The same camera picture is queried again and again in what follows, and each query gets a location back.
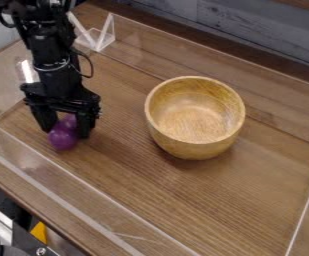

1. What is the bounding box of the purple toy eggplant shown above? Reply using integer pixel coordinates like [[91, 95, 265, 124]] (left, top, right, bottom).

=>
[[49, 114, 78, 150]]

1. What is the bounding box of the black and yellow device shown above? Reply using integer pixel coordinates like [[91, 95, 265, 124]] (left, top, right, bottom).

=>
[[13, 221, 87, 256]]

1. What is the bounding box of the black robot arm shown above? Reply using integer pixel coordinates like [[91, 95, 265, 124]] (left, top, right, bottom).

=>
[[0, 0, 101, 138]]

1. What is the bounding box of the clear acrylic corner bracket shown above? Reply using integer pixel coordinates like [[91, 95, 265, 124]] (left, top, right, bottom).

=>
[[67, 12, 115, 52]]

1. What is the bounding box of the clear acrylic tray wall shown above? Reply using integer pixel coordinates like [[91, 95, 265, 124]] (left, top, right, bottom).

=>
[[0, 128, 200, 256]]

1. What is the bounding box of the brown wooden bowl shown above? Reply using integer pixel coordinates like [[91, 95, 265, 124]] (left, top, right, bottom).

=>
[[145, 76, 246, 160]]

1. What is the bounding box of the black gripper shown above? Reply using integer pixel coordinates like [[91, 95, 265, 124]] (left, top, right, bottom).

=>
[[21, 82, 101, 139]]

